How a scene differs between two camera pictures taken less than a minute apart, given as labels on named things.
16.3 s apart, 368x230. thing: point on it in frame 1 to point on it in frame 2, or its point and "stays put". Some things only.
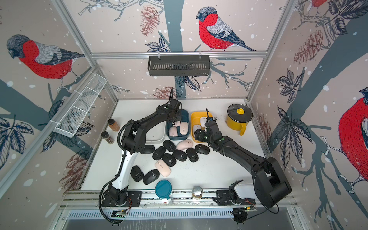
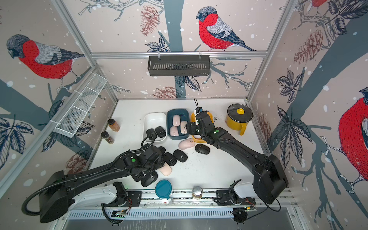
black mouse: x=169 y=145 to x=160 y=132
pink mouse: x=177 y=124 stays put
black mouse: x=179 y=155 stays put
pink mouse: x=184 y=128 stays put
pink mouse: x=163 y=168 stays put
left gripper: x=179 y=113 to x=160 y=163
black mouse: x=158 y=153 stays put
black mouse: x=192 y=156 to x=150 y=131
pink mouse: x=173 y=132 stays put
